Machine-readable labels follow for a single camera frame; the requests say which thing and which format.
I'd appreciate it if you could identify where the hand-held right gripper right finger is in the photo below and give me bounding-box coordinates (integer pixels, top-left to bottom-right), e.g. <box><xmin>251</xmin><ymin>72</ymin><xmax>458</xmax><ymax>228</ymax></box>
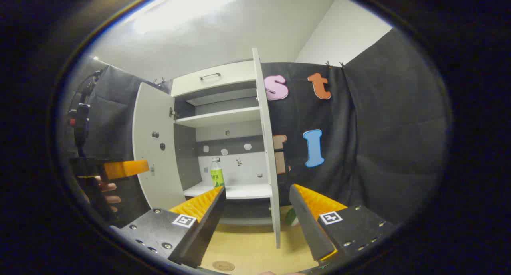
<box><xmin>289</xmin><ymin>184</ymin><xmax>396</xmax><ymax>263</ymax></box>

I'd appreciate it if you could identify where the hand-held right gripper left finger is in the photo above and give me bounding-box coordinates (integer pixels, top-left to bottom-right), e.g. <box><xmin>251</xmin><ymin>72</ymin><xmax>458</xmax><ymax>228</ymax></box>
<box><xmin>110</xmin><ymin>186</ymin><xmax>226</xmax><ymax>268</ymax></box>

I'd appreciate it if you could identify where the clear bottle with green label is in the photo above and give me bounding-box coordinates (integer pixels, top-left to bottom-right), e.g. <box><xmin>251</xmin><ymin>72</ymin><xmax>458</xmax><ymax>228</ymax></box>
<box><xmin>210</xmin><ymin>157</ymin><xmax>225</xmax><ymax>188</ymax></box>

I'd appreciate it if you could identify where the white cabinet door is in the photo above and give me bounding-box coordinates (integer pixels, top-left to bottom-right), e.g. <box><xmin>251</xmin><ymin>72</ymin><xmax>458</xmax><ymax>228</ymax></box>
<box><xmin>133</xmin><ymin>82</ymin><xmax>187</xmax><ymax>210</ymax></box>
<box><xmin>252</xmin><ymin>47</ymin><xmax>281</xmax><ymax>249</ymax></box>

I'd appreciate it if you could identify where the white and grey cabinet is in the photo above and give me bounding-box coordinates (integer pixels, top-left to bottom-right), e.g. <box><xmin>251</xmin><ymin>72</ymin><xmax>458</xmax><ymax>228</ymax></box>
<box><xmin>171</xmin><ymin>59</ymin><xmax>280</xmax><ymax>228</ymax></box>

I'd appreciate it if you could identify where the white cabinet shelf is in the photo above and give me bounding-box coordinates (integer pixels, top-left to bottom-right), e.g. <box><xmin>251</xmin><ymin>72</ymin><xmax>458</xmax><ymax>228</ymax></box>
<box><xmin>174</xmin><ymin>106</ymin><xmax>262</xmax><ymax>128</ymax></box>

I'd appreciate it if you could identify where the grey cabinet shelf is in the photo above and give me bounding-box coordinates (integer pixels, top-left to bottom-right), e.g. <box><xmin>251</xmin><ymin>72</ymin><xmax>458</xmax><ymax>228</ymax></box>
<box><xmin>186</xmin><ymin>87</ymin><xmax>258</xmax><ymax>107</ymax></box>

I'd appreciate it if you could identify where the white cabinet drawer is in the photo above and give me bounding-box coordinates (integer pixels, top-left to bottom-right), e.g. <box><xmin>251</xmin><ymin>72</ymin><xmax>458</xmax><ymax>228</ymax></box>
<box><xmin>171</xmin><ymin>60</ymin><xmax>257</xmax><ymax>97</ymax></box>

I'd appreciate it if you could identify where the green striped object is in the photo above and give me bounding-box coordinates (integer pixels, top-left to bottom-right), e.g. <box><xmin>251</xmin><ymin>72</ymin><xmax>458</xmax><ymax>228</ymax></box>
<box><xmin>285</xmin><ymin>206</ymin><xmax>300</xmax><ymax>227</ymax></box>

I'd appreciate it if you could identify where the black backdrop cloth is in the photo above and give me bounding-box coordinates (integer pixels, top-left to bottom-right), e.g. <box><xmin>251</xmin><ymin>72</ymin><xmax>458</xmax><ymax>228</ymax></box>
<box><xmin>64</xmin><ymin>28</ymin><xmax>450</xmax><ymax>228</ymax></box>

